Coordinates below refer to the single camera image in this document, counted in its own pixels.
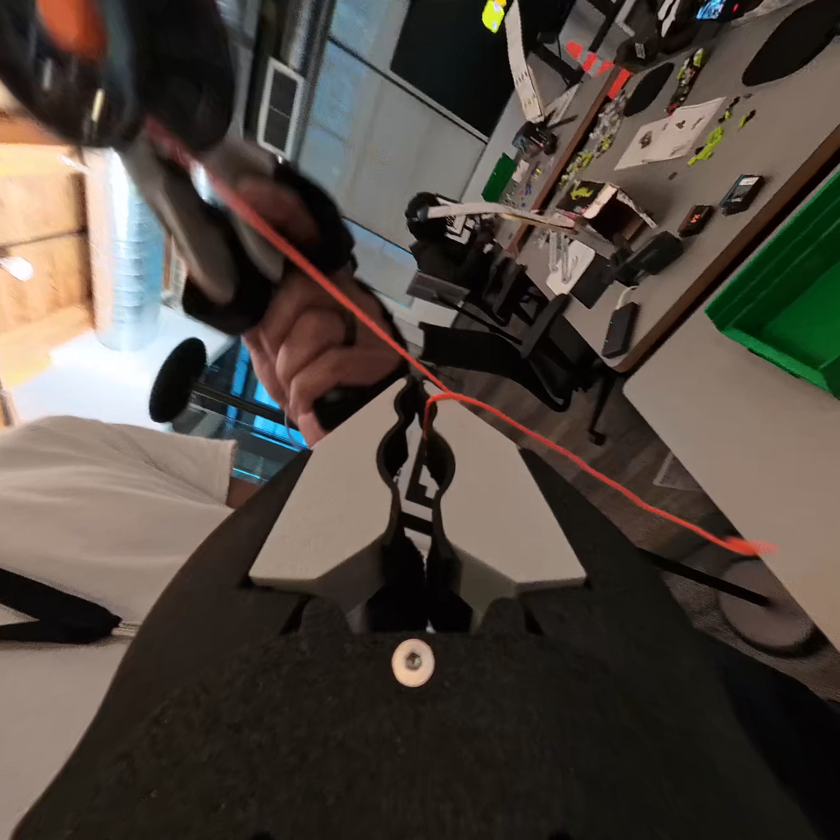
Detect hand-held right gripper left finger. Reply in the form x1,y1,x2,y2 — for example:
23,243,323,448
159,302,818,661
248,375,426,632

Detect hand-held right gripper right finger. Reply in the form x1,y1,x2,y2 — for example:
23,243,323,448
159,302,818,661
420,379,587,624

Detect orange string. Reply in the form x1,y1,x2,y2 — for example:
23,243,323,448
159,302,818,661
146,121,781,557

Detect person's left hand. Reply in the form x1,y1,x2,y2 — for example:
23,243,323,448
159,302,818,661
241,262,410,450

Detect black white marker sheet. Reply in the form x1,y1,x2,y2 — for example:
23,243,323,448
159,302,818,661
399,451,442,534

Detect black office chair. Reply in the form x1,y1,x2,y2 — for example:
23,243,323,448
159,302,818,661
402,189,616,448

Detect black round stand base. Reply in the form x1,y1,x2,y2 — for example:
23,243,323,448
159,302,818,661
148,336,304,431
642,550,823,655

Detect black power bank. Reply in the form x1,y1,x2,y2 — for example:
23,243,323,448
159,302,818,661
601,301,640,360

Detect black box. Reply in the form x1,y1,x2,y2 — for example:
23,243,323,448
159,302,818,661
616,230,685,284

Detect long cardboard strip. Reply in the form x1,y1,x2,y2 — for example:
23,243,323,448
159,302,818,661
424,199,580,236

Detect open cardboard box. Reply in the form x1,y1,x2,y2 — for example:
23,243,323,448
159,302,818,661
556,180,658,242

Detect green plastic bin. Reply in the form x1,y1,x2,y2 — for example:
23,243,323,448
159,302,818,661
704,169,840,400

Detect scattered small toy bricks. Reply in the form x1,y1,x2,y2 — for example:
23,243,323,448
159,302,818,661
553,105,624,193

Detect white curved strip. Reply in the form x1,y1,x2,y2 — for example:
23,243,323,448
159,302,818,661
503,0,547,123

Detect small black blue device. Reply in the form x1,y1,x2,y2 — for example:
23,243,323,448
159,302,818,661
718,172,767,217

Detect white instruction sheet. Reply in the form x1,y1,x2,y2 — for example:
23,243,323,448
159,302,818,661
613,96,728,172

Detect lime green toy piece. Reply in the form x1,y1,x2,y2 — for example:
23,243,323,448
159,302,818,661
686,123,727,166

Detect small black oval pad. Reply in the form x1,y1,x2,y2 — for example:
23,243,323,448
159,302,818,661
621,61,677,119

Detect grey table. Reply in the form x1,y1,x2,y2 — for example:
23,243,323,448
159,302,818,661
484,0,840,375

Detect black lime toy model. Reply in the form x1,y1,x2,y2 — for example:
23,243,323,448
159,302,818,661
665,48,707,115

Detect large black oval pad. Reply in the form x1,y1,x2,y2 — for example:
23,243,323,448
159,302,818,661
742,5,840,88

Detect silver air duct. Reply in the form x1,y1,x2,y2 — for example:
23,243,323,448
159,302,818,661
97,150,173,353

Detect green base plate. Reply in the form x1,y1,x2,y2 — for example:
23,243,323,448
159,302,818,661
481,152,521,204

